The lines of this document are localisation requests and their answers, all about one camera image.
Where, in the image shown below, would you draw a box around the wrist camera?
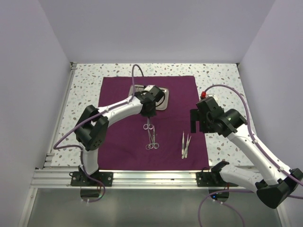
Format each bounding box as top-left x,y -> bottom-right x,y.
196,96 -> 224,119
142,85 -> 166,103

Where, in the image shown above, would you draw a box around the aluminium left side rail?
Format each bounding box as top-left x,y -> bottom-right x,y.
42,62 -> 78,168

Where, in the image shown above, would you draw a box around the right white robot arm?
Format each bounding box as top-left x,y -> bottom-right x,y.
190,106 -> 303,209

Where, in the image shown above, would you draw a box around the steel tweezers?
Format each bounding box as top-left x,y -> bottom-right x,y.
185,135 -> 191,158
181,132 -> 189,159

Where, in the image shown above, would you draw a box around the purple cable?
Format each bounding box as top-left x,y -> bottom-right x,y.
197,84 -> 303,227
53,63 -> 145,203

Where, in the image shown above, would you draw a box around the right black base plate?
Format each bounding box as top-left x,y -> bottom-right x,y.
196,172 -> 238,187

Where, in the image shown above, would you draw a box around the aluminium front rail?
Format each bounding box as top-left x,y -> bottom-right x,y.
30,168 -> 238,190

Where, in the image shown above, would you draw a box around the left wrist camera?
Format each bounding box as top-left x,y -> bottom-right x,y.
142,85 -> 166,103

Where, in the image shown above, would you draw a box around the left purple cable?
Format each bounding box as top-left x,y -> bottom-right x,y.
53,63 -> 145,203

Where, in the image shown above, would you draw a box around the stainless steel instrument tray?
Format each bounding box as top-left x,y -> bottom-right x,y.
134,84 -> 169,111

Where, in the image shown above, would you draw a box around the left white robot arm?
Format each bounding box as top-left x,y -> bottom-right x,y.
74,93 -> 159,186

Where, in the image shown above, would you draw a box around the aluminium rail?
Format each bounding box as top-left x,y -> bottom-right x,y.
30,168 -> 238,190
42,62 -> 78,168

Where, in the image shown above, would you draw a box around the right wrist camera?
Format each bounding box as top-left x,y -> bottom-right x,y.
196,96 -> 224,119

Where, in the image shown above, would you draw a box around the purple surgical drape cloth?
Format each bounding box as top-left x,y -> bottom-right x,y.
98,76 -> 209,171

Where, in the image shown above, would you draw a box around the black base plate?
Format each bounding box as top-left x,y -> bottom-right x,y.
196,172 -> 238,187
69,171 -> 113,187

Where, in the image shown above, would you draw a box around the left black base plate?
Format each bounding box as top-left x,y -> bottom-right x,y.
69,171 -> 113,187

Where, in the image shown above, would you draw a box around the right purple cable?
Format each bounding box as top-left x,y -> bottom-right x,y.
197,84 -> 303,227

